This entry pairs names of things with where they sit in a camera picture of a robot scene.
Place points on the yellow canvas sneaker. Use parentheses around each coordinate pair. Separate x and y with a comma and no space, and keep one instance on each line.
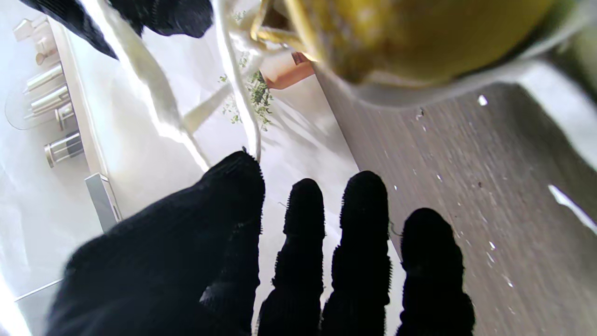
(419,42)

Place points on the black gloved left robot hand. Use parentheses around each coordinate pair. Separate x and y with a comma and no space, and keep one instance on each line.
(177,261)

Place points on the printed kitchen backdrop cloth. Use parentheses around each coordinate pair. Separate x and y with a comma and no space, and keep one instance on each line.
(163,140)

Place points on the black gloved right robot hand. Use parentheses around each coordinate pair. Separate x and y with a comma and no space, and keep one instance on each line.
(158,14)

